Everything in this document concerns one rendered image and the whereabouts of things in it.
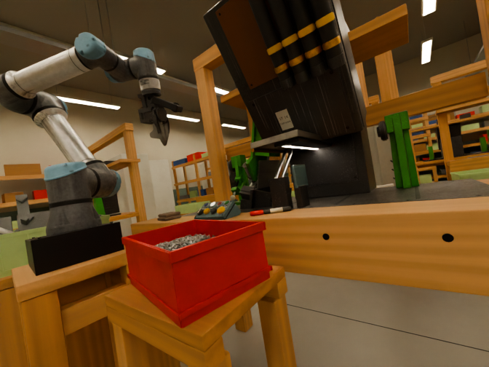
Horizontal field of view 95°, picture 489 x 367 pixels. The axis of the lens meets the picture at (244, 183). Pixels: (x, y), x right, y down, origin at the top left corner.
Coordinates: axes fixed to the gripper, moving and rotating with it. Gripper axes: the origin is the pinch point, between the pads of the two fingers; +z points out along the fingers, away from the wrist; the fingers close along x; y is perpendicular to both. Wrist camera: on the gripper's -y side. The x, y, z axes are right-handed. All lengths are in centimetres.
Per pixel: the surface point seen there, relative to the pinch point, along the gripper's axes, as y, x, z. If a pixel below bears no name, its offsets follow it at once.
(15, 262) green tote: 66, 20, 39
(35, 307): 17, 47, 38
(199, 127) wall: 347, -904, -121
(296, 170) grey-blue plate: -50, 10, 16
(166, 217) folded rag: 7.5, -1.2, 31.7
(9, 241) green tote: 67, 19, 31
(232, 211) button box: -27.1, 12.5, 27.7
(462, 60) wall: -636, -854, -180
